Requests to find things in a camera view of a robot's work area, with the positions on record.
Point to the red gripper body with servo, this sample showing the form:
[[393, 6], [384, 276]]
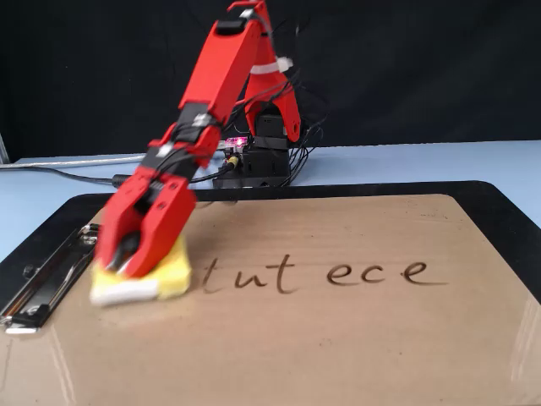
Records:
[[160, 179]]

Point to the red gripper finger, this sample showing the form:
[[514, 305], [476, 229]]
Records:
[[116, 224], [169, 228]]

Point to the yellow sponge with black knob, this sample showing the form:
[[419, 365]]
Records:
[[173, 279]]

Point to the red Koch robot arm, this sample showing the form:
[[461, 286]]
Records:
[[224, 63]]

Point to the controller board with LED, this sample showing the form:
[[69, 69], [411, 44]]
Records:
[[238, 143]]

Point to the brown clipboard board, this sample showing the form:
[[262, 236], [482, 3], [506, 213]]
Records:
[[296, 338]]

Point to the metal clipboard clip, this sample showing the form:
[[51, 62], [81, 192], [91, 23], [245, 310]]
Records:
[[46, 283]]

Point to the black backdrop cloth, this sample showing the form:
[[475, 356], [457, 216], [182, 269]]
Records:
[[84, 63]]

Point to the black mat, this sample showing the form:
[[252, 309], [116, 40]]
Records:
[[380, 189]]

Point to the grey post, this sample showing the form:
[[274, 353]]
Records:
[[3, 150]]

